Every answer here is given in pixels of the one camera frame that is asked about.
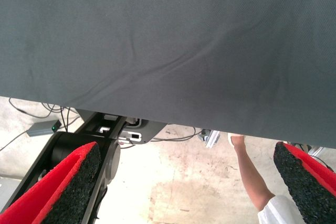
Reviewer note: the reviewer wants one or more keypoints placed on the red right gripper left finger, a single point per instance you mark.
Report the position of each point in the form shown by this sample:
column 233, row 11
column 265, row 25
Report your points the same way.
column 39, row 197

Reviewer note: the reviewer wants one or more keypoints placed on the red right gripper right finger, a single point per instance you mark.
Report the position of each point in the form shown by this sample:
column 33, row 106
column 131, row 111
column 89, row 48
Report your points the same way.
column 309, row 190

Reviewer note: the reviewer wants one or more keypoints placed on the white garment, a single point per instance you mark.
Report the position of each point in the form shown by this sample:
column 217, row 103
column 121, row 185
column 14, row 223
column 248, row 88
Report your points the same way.
column 275, row 211

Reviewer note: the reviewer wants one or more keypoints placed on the small grey adapter box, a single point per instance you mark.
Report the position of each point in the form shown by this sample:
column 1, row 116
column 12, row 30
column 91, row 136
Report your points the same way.
column 42, row 128

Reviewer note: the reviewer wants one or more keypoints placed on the white shoe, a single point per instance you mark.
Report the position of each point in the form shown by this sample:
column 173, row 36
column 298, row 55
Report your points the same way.
column 233, row 137

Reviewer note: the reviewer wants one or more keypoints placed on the metal caster wheel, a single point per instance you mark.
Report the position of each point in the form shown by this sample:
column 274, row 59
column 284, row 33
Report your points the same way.
column 204, row 135

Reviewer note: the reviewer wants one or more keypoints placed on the dark grey table cloth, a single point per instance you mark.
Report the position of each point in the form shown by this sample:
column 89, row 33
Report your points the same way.
column 168, row 37

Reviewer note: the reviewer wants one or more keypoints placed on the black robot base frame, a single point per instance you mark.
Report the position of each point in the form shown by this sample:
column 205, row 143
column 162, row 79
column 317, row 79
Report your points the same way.
column 110, row 155

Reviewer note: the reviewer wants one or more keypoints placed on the aluminium frame profile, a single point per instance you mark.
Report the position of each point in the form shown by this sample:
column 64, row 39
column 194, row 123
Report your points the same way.
column 214, row 140

